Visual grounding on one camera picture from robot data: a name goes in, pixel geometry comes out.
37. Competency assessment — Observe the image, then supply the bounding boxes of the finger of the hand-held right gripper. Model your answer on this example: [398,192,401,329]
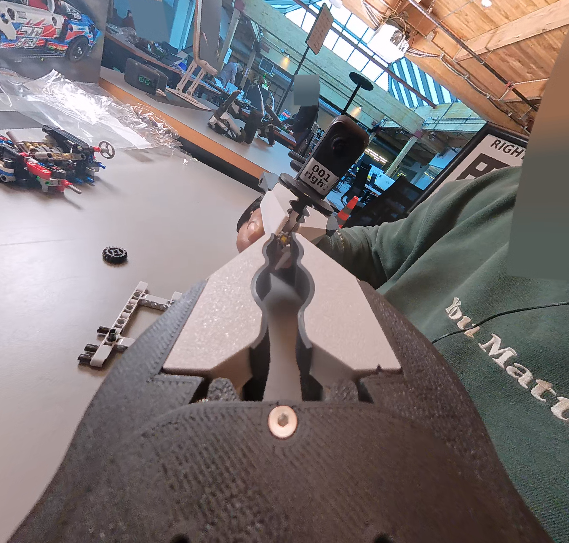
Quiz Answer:
[293,205,341,246]
[260,188,294,246]

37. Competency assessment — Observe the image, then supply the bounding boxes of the black round floor stand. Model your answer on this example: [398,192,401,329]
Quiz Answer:
[341,71,375,122]

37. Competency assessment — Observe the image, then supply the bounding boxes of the person's right forearm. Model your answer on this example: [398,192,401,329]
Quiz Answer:
[318,165,523,303]

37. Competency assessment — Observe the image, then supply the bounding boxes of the orange traffic cone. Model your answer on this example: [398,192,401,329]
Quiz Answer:
[335,196,361,229]

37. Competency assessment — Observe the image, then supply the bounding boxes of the lego car chassis assembly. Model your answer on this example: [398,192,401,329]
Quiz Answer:
[0,124,117,195]

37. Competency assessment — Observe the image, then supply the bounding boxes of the clear plastic wrapper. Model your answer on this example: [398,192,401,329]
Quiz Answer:
[0,68,188,162]

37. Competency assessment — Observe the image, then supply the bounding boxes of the wooden tablet stand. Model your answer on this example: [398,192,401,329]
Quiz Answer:
[167,0,233,111]

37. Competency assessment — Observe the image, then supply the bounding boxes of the person's right hand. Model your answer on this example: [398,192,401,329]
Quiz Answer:
[236,208,268,255]

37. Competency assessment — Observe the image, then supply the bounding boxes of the wooden edged table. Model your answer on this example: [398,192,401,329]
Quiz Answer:
[100,65,296,197]

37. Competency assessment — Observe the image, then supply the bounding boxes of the black device green rings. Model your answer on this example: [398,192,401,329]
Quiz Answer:
[123,58,169,96]

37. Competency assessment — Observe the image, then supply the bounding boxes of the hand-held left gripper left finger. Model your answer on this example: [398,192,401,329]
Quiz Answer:
[162,235,277,400]

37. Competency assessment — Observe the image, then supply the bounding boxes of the black framed sign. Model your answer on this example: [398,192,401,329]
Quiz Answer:
[406,122,530,215]

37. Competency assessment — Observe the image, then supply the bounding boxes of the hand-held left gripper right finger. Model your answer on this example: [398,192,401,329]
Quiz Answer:
[290,235,402,398]

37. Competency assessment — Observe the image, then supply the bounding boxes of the white ceiling projector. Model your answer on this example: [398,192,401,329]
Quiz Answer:
[368,22,410,64]

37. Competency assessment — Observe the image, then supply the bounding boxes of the grey lego frame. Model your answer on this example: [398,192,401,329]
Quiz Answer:
[78,281,184,369]

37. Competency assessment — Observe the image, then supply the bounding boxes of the sign on pole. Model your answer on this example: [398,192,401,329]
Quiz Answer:
[287,2,335,92]

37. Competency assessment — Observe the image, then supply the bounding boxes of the lego set box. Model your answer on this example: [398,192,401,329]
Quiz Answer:
[0,0,113,85]

